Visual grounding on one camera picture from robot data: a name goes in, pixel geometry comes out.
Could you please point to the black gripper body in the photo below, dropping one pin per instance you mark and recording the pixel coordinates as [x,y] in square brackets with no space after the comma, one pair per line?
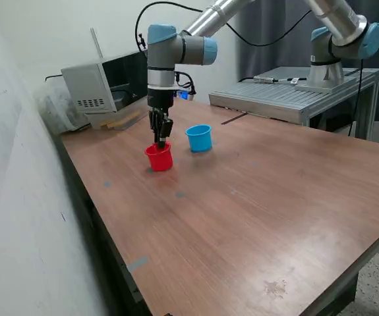
[161,98]

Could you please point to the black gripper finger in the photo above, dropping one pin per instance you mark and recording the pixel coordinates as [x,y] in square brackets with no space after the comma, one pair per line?
[166,128]
[153,121]

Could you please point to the silver blue UR5e robot arm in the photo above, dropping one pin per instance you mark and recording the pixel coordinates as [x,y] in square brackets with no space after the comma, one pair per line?
[163,49]

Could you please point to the clear acrylic riser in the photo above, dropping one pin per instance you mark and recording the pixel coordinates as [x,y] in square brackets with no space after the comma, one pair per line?
[136,110]

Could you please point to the wooden strip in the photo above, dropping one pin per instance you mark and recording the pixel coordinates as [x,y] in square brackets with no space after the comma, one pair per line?
[125,120]

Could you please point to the red plastic cup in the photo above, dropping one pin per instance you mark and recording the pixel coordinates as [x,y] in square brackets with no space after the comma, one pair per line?
[159,163]

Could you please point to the blue plastic cup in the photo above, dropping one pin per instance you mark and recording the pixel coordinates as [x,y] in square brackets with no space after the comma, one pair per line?
[199,142]

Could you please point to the silver microwave oven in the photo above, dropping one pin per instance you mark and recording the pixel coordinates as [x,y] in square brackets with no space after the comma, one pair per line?
[87,85]

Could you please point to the white rod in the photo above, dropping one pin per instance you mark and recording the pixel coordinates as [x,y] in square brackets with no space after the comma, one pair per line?
[97,42]

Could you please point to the clear plastic bag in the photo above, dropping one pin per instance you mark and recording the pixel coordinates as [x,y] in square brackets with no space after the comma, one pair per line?
[55,105]

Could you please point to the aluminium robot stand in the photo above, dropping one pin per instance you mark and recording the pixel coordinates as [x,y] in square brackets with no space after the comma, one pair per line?
[275,95]

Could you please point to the dark grey curtain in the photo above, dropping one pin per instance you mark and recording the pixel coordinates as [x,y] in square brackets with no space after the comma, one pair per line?
[275,59]

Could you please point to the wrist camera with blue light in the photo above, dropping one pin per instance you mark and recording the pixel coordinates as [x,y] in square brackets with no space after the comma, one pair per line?
[185,93]

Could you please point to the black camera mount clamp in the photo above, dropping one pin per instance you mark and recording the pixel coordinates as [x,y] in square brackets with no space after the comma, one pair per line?
[140,40]

